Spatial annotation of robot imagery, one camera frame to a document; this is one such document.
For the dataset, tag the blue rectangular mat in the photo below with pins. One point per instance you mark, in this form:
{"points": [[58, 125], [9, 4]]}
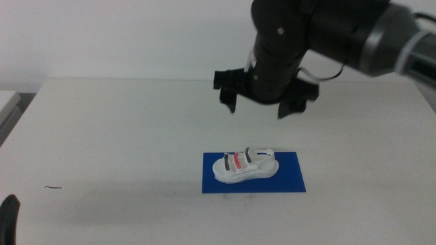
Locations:
{"points": [[291, 180]]}

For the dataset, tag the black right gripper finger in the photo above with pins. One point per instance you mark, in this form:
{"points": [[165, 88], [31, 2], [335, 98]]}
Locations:
{"points": [[229, 98], [289, 108]]}

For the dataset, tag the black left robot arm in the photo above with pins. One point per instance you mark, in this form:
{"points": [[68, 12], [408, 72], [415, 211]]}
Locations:
{"points": [[8, 221]]}

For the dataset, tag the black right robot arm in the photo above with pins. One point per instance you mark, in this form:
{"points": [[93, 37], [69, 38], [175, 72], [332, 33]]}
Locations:
{"points": [[347, 30]]}

